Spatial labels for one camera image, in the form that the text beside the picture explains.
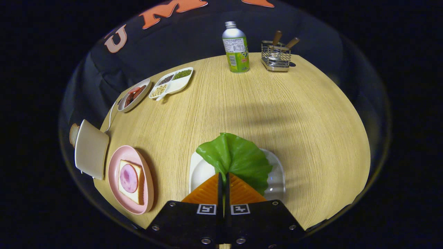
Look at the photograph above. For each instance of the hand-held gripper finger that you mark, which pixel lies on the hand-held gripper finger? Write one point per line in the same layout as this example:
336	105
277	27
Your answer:
220	207
226	207

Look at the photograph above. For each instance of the green lettuce leaf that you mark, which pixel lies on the green lettuce leaf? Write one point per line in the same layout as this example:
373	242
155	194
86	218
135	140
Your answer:
242	159

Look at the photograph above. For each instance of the toasted bread slice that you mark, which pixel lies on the toasted bread slice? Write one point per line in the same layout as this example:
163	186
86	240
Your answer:
73	135

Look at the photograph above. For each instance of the white square plate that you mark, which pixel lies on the white square plate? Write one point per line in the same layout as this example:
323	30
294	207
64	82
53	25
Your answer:
204	169

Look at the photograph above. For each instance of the white bread slice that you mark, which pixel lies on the white bread slice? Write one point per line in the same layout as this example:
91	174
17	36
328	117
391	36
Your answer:
138	193

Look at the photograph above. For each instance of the pink ham slice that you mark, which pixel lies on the pink ham slice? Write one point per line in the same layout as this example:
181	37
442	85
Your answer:
128	178

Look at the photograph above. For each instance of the pink plate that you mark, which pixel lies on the pink plate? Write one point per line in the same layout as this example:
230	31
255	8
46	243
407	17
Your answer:
115	173

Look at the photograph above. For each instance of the white divided dish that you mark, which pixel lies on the white divided dish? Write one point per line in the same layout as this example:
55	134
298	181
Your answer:
178	86

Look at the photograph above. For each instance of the pile of yellow soybeans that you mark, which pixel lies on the pile of yellow soybeans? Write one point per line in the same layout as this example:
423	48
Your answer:
159	91

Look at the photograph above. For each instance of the round beige plate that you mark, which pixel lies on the round beige plate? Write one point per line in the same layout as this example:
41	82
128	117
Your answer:
143	95

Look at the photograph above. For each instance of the pile of dark red beans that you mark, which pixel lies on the pile of dark red beans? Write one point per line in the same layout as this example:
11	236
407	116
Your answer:
166	80

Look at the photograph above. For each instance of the pile of green beans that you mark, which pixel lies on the pile of green beans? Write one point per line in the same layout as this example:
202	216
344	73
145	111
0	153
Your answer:
182	74

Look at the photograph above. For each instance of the brown meat piece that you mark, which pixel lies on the brown meat piece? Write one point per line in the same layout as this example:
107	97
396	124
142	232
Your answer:
129	100
139	92

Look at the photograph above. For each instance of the white toaster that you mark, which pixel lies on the white toaster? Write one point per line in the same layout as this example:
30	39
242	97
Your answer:
90	148

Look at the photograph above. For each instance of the pink sausage slice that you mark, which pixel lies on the pink sausage slice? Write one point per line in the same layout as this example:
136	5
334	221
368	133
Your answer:
134	90

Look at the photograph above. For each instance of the silver green drink bottle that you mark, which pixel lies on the silver green drink bottle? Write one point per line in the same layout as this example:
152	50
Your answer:
236	52

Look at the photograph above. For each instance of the black backdrop cloth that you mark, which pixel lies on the black backdrop cloth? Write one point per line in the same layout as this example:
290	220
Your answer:
193	38

